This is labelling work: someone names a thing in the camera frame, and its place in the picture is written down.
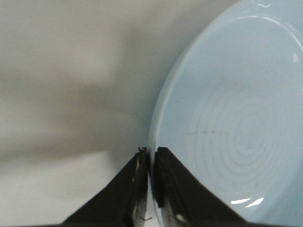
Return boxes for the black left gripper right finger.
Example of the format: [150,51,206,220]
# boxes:
[153,147,250,227]

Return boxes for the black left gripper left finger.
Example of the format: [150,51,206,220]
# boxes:
[62,148,149,227]

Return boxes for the light blue round plate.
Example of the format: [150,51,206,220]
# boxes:
[148,0,303,227]

